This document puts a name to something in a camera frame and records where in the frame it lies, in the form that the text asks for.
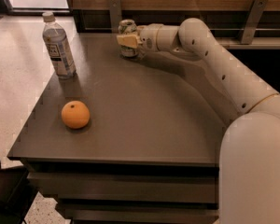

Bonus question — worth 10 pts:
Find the clear plastic water bottle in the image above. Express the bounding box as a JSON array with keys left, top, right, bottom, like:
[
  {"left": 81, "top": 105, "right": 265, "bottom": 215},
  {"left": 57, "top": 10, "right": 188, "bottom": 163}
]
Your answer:
[{"left": 42, "top": 12, "right": 76, "bottom": 79}]

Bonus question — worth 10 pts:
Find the green white 7up can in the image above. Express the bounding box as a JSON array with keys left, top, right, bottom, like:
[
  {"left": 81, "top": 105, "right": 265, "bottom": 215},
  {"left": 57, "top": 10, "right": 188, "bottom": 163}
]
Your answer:
[{"left": 119, "top": 19, "right": 138, "bottom": 58}]

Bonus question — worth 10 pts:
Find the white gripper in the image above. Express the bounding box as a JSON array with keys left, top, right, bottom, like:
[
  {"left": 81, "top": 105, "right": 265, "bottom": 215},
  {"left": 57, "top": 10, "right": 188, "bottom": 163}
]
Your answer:
[{"left": 117, "top": 23, "right": 162, "bottom": 52}]

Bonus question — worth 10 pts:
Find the left metal rail bracket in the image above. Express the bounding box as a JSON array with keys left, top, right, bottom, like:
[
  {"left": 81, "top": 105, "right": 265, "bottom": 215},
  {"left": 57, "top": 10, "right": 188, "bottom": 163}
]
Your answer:
[{"left": 108, "top": 0, "right": 122, "bottom": 33}]

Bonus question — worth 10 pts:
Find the metal rail bracket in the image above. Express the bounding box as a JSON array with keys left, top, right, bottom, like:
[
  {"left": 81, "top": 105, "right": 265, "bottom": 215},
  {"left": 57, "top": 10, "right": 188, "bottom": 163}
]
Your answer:
[
  {"left": 239, "top": 0, "right": 269, "bottom": 45},
  {"left": 108, "top": 0, "right": 122, "bottom": 33}
]

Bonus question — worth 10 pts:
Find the dark chair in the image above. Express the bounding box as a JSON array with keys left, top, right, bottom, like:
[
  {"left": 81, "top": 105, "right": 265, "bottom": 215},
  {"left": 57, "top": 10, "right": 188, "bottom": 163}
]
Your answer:
[{"left": 0, "top": 162, "right": 37, "bottom": 224}]

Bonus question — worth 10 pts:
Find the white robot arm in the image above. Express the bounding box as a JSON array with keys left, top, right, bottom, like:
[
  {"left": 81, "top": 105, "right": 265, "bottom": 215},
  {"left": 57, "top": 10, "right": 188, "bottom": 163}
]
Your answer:
[{"left": 117, "top": 18, "right": 280, "bottom": 224}]

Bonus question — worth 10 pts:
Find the orange fruit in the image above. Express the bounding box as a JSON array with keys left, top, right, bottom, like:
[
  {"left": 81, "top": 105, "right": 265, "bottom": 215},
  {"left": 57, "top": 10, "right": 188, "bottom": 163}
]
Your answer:
[{"left": 61, "top": 101, "right": 91, "bottom": 129}]

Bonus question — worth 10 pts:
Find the right metal rail bracket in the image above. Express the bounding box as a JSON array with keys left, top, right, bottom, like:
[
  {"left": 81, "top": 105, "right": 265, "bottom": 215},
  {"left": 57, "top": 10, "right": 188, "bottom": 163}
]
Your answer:
[{"left": 239, "top": 0, "right": 269, "bottom": 45}]

